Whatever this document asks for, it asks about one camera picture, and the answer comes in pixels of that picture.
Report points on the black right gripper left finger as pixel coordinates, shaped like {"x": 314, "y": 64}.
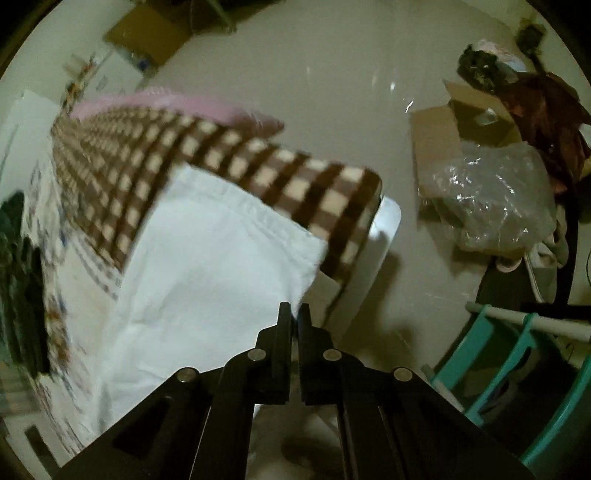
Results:
{"x": 196, "y": 425}

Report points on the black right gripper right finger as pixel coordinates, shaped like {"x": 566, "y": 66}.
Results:
{"x": 393, "y": 425}

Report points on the white pants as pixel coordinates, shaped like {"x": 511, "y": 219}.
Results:
{"x": 209, "y": 270}

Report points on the teal plastic stool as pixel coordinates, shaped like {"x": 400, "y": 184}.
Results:
{"x": 507, "y": 375}

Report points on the floral fleece blanket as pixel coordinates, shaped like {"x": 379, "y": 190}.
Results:
{"x": 80, "y": 290}

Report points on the folded dark green garment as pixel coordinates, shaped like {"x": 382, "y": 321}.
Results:
{"x": 24, "y": 339}

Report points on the clear plastic bag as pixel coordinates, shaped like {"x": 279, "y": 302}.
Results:
{"x": 493, "y": 200}

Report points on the brown checkered blanket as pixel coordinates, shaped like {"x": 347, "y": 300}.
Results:
{"x": 113, "y": 165}

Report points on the cardboard box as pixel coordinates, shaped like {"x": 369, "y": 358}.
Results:
{"x": 466, "y": 129}

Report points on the dark red cloth pile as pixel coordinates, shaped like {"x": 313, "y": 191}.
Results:
{"x": 546, "y": 110}

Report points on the flat cardboard piece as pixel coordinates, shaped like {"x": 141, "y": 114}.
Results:
{"x": 153, "y": 33}

